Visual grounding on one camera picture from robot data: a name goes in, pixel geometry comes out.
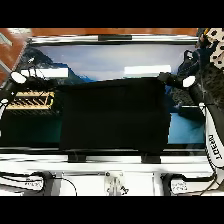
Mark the black garment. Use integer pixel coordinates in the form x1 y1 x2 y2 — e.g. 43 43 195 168
57 77 171 153

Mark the black cable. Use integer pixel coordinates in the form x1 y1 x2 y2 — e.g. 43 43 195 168
54 177 79 197

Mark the white dotted garment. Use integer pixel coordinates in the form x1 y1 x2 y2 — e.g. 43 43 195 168
202 28 224 70

